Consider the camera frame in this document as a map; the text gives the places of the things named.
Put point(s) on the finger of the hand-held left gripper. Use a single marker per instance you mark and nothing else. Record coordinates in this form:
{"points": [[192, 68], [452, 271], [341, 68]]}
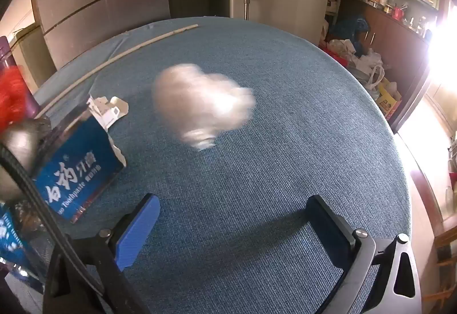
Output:
{"points": [[43, 207]]}

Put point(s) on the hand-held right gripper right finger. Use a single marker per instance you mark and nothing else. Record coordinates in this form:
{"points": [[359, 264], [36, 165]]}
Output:
{"points": [[330, 232]]}

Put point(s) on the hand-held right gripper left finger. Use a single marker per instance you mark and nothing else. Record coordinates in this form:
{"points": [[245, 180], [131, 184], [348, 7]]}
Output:
{"points": [[137, 228]]}

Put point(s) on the red plastic bag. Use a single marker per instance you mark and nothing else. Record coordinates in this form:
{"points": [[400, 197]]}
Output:
{"points": [[10, 92]]}

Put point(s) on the yellow cardboard box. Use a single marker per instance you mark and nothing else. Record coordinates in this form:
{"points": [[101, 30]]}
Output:
{"points": [[389, 99]]}

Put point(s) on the purple bottle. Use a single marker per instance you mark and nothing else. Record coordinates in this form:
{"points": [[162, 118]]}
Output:
{"points": [[7, 53]]}

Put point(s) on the white chest freezer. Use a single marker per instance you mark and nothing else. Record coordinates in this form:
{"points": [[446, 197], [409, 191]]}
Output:
{"points": [[26, 49]]}

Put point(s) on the white plastic bag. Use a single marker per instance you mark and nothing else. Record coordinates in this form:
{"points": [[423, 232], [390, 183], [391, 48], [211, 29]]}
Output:
{"points": [[371, 64]]}

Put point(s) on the brown wooden cabinet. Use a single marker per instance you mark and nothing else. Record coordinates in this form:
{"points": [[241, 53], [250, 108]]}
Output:
{"points": [[392, 46]]}

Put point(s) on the long white strip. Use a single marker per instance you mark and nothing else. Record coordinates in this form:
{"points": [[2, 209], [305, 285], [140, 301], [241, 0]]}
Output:
{"points": [[187, 28]]}

